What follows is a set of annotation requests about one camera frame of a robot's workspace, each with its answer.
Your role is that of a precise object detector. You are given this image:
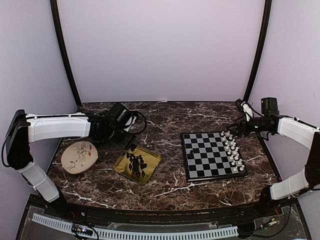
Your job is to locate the black frame post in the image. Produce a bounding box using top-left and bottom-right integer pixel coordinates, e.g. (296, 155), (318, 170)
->
(243, 0), (272, 102)
(49, 0), (82, 107)

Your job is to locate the gold square tray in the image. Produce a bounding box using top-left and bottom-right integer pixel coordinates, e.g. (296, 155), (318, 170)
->
(112, 144), (162, 185)

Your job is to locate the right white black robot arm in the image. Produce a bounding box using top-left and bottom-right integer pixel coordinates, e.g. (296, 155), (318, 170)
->
(226, 97), (320, 217)

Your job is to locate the black chess pawn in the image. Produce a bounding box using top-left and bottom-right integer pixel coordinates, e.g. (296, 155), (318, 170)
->
(187, 150), (194, 159)

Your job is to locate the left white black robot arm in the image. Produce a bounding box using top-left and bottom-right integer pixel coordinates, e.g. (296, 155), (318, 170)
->
(0, 102), (138, 218)

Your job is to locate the right black frame post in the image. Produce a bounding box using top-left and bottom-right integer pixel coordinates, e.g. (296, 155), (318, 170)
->
(243, 0), (272, 102)

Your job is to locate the left black frame post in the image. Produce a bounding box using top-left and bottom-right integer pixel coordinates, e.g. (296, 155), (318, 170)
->
(49, 0), (82, 107)

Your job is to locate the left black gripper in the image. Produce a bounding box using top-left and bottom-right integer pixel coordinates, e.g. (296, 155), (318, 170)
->
(106, 124), (136, 150)

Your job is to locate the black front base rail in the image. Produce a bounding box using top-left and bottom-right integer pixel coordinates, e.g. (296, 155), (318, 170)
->
(66, 195), (284, 226)

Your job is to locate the round painted wooden plate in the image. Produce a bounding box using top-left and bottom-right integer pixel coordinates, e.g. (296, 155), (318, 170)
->
(60, 141), (99, 175)

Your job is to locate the white chess pieces row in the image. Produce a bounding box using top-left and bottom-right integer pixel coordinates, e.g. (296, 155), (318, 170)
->
(220, 131), (245, 174)

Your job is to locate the pile of black chess pieces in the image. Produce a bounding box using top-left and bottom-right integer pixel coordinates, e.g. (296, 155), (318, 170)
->
(126, 144), (148, 178)

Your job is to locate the black silver chess board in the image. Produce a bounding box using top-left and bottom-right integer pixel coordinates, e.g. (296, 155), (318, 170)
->
(180, 132), (248, 183)

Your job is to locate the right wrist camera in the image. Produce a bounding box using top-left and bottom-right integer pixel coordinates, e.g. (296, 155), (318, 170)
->
(235, 98), (254, 122)

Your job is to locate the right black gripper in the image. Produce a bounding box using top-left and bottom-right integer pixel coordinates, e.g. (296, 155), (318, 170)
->
(226, 113), (270, 138)

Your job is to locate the white slotted cable duct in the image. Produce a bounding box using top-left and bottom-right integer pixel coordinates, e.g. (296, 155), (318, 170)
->
(31, 213), (239, 240)

